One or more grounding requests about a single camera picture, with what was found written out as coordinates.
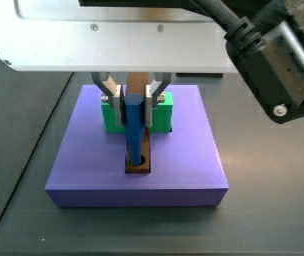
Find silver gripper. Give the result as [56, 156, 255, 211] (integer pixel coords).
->
[0, 0, 237, 128]

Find blue peg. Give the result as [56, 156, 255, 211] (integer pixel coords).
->
[125, 93, 145, 166]

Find purple base board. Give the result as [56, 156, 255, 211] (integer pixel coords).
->
[46, 85, 229, 207]

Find brown L-shaped block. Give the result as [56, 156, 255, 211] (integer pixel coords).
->
[125, 72, 150, 174]

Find dark grey slotted holder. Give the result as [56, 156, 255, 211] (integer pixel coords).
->
[177, 73, 223, 79]

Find right green block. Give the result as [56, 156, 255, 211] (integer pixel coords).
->
[151, 92, 174, 133]

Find green block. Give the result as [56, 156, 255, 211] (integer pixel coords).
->
[151, 92, 174, 133]
[102, 94, 126, 133]

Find left green block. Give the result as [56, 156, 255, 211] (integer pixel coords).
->
[102, 94, 126, 133]

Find black camera cable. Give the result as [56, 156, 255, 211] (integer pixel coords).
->
[190, 0, 268, 51]

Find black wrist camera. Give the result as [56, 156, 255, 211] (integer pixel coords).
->
[226, 0, 304, 124]

